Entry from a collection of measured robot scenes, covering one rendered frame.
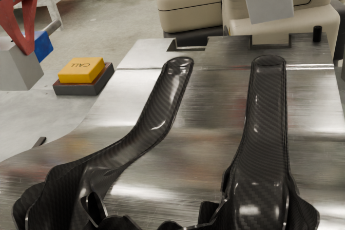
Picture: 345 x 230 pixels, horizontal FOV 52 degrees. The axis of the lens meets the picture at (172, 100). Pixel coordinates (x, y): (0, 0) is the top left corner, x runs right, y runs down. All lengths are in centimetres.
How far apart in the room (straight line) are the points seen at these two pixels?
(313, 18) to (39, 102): 55
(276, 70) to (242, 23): 36
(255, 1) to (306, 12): 38
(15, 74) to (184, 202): 28
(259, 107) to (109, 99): 17
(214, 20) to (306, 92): 69
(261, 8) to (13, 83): 30
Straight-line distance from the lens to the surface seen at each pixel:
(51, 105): 62
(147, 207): 21
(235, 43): 48
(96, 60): 63
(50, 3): 343
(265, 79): 41
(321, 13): 80
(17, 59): 43
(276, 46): 50
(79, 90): 61
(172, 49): 51
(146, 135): 35
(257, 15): 45
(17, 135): 57
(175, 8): 102
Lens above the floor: 109
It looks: 33 degrees down
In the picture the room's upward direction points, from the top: 10 degrees counter-clockwise
